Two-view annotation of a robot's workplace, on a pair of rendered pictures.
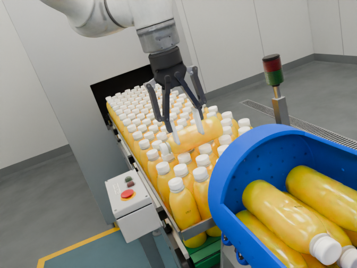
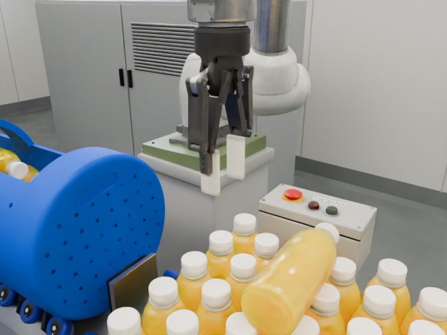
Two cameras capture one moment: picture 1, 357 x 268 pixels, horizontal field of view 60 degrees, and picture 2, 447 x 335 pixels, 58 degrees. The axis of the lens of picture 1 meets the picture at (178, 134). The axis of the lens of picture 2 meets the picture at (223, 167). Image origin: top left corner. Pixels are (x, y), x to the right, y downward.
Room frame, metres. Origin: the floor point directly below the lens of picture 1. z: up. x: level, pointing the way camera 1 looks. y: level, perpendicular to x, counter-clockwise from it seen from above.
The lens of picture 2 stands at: (1.15, -0.41, 1.46)
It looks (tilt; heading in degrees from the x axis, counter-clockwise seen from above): 23 degrees down; 137
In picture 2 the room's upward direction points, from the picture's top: straight up
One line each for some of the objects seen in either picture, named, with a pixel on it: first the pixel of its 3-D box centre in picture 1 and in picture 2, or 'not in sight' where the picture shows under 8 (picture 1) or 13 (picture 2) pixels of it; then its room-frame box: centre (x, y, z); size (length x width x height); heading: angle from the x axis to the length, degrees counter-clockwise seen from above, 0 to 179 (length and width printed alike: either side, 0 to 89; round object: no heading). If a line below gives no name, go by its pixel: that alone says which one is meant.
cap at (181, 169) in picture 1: (180, 169); (266, 243); (0.79, 0.03, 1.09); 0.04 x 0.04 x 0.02
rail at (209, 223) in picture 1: (246, 203); not in sight; (0.72, -0.12, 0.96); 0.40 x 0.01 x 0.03; 103
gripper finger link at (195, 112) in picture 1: (197, 120); (209, 171); (0.75, -0.06, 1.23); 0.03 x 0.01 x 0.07; 13
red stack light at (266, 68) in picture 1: (272, 64); not in sight; (1.10, -0.40, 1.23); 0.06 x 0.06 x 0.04
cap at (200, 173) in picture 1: (200, 173); (221, 240); (0.74, -0.02, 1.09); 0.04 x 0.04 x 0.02
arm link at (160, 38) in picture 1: (159, 38); (221, 2); (0.74, -0.03, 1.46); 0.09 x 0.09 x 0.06
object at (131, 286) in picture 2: not in sight; (134, 296); (0.64, -0.14, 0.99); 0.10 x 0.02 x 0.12; 103
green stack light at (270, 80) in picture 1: (274, 76); not in sight; (1.10, -0.40, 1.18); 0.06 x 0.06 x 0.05
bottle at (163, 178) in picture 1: (172, 194); not in sight; (0.84, 0.08, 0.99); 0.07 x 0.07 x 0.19
